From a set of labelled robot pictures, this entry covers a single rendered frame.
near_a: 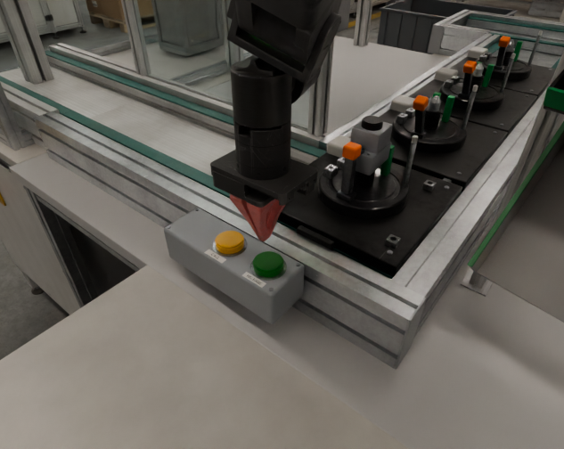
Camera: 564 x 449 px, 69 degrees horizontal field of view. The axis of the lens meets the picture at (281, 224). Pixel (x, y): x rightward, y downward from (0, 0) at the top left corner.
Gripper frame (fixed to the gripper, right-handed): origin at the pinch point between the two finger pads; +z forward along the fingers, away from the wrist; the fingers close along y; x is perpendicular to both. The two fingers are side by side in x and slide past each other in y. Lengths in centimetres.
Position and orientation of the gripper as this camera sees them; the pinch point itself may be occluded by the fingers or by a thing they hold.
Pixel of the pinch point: (265, 232)
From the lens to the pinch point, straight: 49.8
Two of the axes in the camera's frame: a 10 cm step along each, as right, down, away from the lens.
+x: -6.1, 4.8, -6.3
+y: -7.9, -3.7, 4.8
